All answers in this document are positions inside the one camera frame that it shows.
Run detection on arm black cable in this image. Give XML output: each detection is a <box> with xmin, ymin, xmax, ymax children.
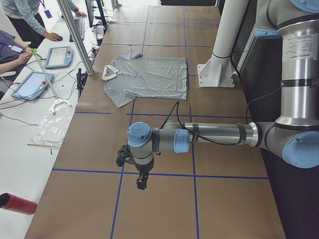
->
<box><xmin>159</xmin><ymin>101</ymin><xmax>284</xmax><ymax>145</ymax></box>

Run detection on white pedestal column base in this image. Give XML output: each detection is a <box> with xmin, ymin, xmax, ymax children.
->
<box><xmin>197</xmin><ymin>0</ymin><xmax>249</xmax><ymax>88</ymax></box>

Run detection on black tool on table edge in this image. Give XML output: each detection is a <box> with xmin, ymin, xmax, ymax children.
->
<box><xmin>76</xmin><ymin>68</ymin><xmax>88</xmax><ymax>101</ymax></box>

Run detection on black keyboard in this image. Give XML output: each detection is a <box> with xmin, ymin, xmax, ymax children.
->
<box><xmin>74</xmin><ymin>18</ymin><xmax>85</xmax><ymax>40</ymax></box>

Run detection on near blue teach pendant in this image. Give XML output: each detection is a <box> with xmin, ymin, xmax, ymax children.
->
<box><xmin>11</xmin><ymin>71</ymin><xmax>48</xmax><ymax>101</ymax></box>

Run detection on far blue teach pendant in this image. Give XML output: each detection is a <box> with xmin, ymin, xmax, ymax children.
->
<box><xmin>44</xmin><ymin>46</ymin><xmax>73</xmax><ymax>69</ymax></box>

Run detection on red cylinder bottle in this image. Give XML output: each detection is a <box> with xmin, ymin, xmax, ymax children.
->
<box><xmin>0</xmin><ymin>193</ymin><xmax>37</xmax><ymax>215</ymax></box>

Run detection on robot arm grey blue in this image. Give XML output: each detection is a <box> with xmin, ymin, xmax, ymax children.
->
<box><xmin>128</xmin><ymin>6</ymin><xmax>319</xmax><ymax>190</ymax></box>

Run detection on aluminium frame post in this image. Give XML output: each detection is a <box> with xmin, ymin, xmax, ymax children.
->
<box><xmin>57</xmin><ymin>0</ymin><xmax>94</xmax><ymax>75</ymax></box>

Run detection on seated person dark shirt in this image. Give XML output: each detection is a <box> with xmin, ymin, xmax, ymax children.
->
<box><xmin>0</xmin><ymin>30</ymin><xmax>33</xmax><ymax>82</ymax></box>

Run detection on reach grabber stick green handle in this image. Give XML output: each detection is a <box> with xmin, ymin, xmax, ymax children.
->
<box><xmin>26</xmin><ymin>46</ymin><xmax>72</xmax><ymax>115</ymax></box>

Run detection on striped polo shirt white collar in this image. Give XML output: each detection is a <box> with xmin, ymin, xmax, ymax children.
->
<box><xmin>101</xmin><ymin>49</ymin><xmax>187</xmax><ymax>108</ymax></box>

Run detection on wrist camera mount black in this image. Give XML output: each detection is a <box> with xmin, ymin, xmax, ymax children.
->
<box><xmin>116</xmin><ymin>145</ymin><xmax>135</xmax><ymax>167</ymax></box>

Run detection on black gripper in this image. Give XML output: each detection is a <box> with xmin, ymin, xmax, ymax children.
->
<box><xmin>135</xmin><ymin>162</ymin><xmax>154</xmax><ymax>190</ymax></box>

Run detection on blue teach pendant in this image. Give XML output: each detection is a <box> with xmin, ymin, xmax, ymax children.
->
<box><xmin>44</xmin><ymin>46</ymin><xmax>73</xmax><ymax>69</ymax></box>
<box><xmin>11</xmin><ymin>71</ymin><xmax>48</xmax><ymax>101</ymax></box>

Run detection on clear plastic bag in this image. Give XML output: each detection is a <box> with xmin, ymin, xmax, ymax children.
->
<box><xmin>27</xmin><ymin>104</ymin><xmax>74</xmax><ymax>148</ymax></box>

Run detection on standing person grey shirt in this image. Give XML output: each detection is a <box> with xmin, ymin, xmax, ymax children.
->
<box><xmin>3</xmin><ymin>0</ymin><xmax>88</xmax><ymax>49</ymax></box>

